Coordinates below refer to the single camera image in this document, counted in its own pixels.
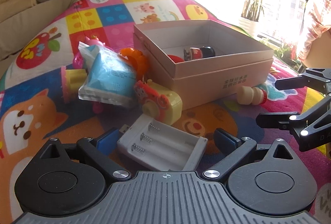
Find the cream bottle red cap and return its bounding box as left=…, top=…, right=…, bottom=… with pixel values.
left=237, top=86, right=267, bottom=105

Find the black red toy figure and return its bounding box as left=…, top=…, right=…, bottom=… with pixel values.
left=183, top=46, right=215, bottom=61

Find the pink pig toy ring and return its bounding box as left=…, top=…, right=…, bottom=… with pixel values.
left=72, top=35, right=107, bottom=70

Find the pink cardboard box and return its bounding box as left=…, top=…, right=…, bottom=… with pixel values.
left=133, top=20, right=274, bottom=109

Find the yellow toy camera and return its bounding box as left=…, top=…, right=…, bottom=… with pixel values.
left=133, top=79, right=183, bottom=125

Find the yellow bottle pink cap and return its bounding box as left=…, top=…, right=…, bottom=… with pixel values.
left=61, top=66, right=87, bottom=104

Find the red plastic lid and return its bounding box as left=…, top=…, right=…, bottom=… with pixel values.
left=167, top=54, right=185, bottom=63

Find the beige sofa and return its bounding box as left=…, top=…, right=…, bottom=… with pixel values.
left=1, top=0, right=77, bottom=60

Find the white battery holder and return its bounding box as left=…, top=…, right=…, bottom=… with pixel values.
left=117, top=114, right=208, bottom=171

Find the blue white tissue pack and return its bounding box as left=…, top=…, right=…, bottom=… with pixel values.
left=78, top=42, right=136, bottom=109

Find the colourful cartoon play mat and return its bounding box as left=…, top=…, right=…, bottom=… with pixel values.
left=1, top=0, right=322, bottom=223

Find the orange plastic toy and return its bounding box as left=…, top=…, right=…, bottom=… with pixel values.
left=120, top=48, right=149, bottom=81

